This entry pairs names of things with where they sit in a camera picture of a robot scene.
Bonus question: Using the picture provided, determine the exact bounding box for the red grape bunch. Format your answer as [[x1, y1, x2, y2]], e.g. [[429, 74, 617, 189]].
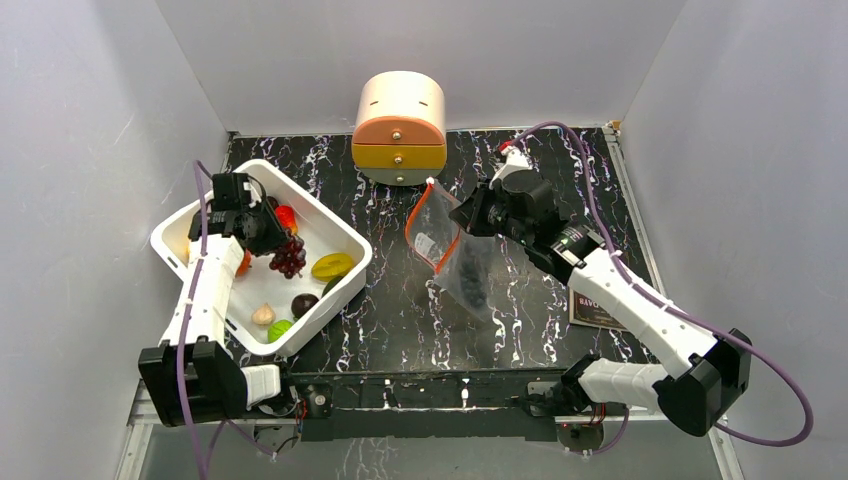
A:
[[269, 235, 306, 279]]

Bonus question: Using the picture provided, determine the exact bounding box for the yellow star fruit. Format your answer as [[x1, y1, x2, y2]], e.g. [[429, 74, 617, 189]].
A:
[[311, 252, 356, 283]]

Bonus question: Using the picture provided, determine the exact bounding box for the white garlic bulb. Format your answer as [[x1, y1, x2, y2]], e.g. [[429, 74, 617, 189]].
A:
[[251, 303, 277, 327]]

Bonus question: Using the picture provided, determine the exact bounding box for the white plastic bin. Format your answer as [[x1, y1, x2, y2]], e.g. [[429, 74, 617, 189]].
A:
[[150, 160, 373, 357]]

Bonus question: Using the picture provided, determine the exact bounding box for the brown book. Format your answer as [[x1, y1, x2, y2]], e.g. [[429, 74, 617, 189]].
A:
[[569, 289, 626, 331]]

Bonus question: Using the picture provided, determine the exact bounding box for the pastel mini drawer cabinet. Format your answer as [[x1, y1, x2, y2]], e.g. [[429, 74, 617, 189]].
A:
[[352, 70, 447, 186]]

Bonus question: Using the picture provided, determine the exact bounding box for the black grape bunch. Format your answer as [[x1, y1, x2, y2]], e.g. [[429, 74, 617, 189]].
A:
[[458, 255, 488, 309]]

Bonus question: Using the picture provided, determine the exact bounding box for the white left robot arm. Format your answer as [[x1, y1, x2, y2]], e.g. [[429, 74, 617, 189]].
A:
[[138, 173, 299, 427]]

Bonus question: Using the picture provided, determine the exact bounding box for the bright green lime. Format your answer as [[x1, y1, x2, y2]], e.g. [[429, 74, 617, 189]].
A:
[[267, 320, 294, 344]]

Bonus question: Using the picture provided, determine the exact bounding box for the black metal base frame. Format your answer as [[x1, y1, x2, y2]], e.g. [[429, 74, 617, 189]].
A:
[[238, 367, 631, 444]]

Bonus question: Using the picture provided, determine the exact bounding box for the green avocado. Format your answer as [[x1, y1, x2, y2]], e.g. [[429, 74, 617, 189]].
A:
[[322, 275, 344, 296]]

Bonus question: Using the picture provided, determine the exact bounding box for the orange tangerine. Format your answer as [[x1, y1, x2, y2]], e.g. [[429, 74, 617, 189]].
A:
[[236, 250, 252, 277]]

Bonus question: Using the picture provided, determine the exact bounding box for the clear zip top bag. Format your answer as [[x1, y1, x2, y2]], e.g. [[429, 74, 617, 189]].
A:
[[404, 177, 495, 321]]

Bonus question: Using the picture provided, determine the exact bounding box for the dark purple fig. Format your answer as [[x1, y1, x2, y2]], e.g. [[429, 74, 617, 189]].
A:
[[290, 293, 319, 320]]

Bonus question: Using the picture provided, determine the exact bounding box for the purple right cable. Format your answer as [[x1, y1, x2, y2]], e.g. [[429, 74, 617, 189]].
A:
[[510, 121, 815, 458]]

